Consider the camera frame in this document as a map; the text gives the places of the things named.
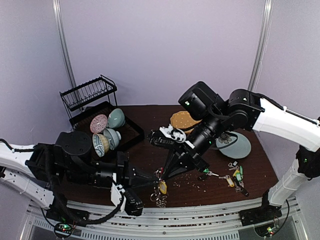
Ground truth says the yellow key tag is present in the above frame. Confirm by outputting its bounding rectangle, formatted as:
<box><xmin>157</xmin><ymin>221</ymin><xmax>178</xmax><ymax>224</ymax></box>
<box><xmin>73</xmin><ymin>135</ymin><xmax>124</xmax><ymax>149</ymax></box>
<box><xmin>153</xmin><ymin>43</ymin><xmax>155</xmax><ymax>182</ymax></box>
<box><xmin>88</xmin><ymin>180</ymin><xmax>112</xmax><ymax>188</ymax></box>
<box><xmin>218</xmin><ymin>175</ymin><xmax>235</xmax><ymax>188</ymax></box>
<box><xmin>158</xmin><ymin>180</ymin><xmax>168</xmax><ymax>195</ymax></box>

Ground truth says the red handled key ring holder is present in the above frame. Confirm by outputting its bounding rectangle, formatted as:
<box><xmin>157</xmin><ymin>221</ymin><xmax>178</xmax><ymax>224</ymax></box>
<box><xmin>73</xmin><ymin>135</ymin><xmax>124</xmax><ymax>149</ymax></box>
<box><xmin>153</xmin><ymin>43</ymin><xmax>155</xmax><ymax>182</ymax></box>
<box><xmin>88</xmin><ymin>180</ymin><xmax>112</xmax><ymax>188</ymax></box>
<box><xmin>150</xmin><ymin>167</ymin><xmax>168</xmax><ymax>208</ymax></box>

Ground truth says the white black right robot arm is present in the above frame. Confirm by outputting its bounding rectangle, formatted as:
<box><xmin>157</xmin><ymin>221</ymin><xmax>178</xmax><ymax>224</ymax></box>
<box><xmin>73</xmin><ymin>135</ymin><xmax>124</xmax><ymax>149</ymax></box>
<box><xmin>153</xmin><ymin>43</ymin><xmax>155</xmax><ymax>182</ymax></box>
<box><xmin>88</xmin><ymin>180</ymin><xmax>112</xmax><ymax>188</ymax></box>
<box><xmin>161</xmin><ymin>81</ymin><xmax>320</xmax><ymax>226</ymax></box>

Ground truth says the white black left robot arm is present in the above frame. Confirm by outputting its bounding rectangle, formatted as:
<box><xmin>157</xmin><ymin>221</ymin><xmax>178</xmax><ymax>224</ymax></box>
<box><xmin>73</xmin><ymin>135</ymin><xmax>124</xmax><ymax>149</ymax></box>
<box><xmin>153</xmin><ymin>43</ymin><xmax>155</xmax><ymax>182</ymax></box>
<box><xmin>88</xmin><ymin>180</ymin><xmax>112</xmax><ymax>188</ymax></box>
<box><xmin>0</xmin><ymin>131</ymin><xmax>159</xmax><ymax>227</ymax></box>

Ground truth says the black key tag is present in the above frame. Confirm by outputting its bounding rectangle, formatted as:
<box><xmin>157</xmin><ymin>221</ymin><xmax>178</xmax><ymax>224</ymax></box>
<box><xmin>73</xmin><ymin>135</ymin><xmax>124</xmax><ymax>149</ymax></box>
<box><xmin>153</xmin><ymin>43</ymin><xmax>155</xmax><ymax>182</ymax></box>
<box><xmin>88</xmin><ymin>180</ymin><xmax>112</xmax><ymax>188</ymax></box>
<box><xmin>197</xmin><ymin>174</ymin><xmax>208</xmax><ymax>181</ymax></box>

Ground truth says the yellow dotted plate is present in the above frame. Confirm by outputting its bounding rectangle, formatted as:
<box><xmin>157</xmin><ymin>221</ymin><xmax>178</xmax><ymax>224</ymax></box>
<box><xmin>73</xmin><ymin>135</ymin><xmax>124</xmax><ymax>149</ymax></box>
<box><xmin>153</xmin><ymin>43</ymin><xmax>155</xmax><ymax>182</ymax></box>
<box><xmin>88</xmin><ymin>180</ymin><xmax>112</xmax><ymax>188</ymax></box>
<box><xmin>170</xmin><ymin>111</ymin><xmax>201</xmax><ymax>129</ymax></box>

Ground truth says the blue patterned bowl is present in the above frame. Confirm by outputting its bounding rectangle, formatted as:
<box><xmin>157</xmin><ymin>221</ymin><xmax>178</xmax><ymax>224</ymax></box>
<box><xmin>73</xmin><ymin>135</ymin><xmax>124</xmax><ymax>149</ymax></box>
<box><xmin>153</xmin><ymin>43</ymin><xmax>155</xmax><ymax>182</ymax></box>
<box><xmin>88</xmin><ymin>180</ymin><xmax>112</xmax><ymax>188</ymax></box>
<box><xmin>92</xmin><ymin>133</ymin><xmax>110</xmax><ymax>158</ymax></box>

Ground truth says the light blue bowl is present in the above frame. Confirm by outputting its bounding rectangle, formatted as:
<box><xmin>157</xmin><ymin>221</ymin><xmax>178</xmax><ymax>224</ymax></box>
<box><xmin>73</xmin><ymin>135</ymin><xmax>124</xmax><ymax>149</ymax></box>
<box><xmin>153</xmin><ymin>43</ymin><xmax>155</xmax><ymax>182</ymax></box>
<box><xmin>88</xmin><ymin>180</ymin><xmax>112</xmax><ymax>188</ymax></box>
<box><xmin>103</xmin><ymin>128</ymin><xmax>122</xmax><ymax>150</ymax></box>

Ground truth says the light blue flower plate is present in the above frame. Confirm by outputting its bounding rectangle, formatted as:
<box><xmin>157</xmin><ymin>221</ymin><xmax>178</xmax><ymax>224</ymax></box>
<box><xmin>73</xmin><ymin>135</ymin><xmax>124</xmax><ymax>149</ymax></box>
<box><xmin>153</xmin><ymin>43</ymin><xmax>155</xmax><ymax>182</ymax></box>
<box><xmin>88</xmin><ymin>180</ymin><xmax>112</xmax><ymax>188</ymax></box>
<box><xmin>215</xmin><ymin>131</ymin><xmax>252</xmax><ymax>159</ymax></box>

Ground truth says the green ceramic bowl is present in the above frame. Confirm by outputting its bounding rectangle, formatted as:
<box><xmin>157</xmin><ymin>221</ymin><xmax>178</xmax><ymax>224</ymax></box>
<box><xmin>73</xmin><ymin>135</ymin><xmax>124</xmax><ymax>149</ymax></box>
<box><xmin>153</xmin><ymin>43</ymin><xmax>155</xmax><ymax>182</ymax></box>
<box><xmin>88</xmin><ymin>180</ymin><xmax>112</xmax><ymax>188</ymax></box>
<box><xmin>107</xmin><ymin>108</ymin><xmax>126</xmax><ymax>129</ymax></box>

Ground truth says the pink patterned bowl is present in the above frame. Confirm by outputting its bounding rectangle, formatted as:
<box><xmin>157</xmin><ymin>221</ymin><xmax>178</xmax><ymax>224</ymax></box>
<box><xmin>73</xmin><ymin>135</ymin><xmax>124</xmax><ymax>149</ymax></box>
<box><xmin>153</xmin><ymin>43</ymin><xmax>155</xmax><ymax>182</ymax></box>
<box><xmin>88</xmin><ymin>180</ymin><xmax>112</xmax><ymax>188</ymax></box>
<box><xmin>90</xmin><ymin>114</ymin><xmax>108</xmax><ymax>134</ymax></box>

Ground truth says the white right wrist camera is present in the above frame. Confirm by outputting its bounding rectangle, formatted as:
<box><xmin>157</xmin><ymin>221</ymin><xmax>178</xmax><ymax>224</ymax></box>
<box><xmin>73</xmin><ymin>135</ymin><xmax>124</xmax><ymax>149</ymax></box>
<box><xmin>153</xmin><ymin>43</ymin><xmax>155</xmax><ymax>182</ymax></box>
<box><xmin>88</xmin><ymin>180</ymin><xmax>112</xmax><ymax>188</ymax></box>
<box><xmin>147</xmin><ymin>124</ymin><xmax>195</xmax><ymax>149</ymax></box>

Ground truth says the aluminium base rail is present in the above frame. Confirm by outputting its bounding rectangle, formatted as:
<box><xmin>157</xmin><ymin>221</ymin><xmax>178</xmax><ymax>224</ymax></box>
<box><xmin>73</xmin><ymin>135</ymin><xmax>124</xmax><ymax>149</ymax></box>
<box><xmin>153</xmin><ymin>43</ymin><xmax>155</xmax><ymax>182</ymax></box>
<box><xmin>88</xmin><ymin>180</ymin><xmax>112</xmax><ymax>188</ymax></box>
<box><xmin>21</xmin><ymin>196</ymin><xmax>310</xmax><ymax>240</ymax></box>

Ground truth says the black wire dish rack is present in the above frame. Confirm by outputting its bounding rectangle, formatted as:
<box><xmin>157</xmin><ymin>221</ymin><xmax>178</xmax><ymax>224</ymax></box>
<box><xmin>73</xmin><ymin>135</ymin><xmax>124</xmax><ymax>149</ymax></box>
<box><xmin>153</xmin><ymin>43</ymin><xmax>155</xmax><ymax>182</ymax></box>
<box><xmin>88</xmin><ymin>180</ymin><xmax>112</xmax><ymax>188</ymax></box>
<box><xmin>59</xmin><ymin>75</ymin><xmax>145</xmax><ymax>159</ymax></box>

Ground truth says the left aluminium frame post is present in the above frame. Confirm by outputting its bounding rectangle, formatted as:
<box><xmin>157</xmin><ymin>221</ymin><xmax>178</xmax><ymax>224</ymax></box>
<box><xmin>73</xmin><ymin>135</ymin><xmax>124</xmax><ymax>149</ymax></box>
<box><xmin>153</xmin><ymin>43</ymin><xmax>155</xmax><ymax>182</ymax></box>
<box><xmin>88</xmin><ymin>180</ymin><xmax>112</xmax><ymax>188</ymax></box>
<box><xmin>52</xmin><ymin>0</ymin><xmax>76</xmax><ymax>88</ymax></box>

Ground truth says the aluminium frame post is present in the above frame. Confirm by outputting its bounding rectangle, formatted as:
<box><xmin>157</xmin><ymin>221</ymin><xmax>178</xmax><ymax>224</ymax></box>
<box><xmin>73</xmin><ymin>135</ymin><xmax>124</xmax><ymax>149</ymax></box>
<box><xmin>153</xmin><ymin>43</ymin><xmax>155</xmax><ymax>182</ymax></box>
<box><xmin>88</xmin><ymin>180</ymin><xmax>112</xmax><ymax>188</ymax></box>
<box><xmin>52</xmin><ymin>0</ymin><xmax>76</xmax><ymax>88</ymax></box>
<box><xmin>247</xmin><ymin>0</ymin><xmax>274</xmax><ymax>92</ymax></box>

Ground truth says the right aluminium frame post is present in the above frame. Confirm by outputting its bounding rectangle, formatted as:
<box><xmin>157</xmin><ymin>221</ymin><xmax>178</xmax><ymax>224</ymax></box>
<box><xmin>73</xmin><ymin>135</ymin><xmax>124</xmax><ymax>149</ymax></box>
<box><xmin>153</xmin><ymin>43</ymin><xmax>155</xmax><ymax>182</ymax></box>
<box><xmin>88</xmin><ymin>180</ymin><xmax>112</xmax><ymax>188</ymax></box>
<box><xmin>247</xmin><ymin>0</ymin><xmax>274</xmax><ymax>92</ymax></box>

